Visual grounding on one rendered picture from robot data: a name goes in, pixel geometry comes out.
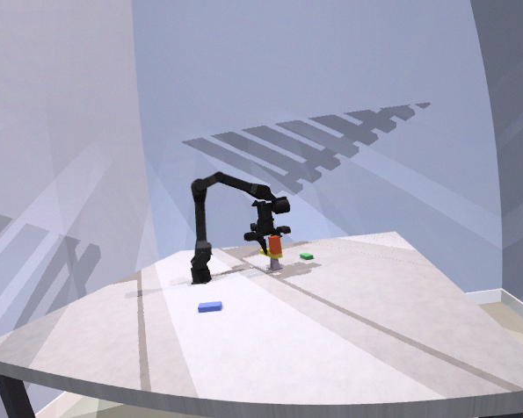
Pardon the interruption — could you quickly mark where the small green block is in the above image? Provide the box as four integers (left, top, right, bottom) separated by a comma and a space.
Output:
300, 252, 314, 260

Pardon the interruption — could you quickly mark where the blue flat bar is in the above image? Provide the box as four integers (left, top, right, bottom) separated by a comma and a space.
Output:
198, 302, 222, 313

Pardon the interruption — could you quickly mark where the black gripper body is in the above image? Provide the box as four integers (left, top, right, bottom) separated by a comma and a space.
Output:
243, 215, 291, 241

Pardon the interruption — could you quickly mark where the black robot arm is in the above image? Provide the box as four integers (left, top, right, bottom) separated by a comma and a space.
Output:
191, 171, 290, 285

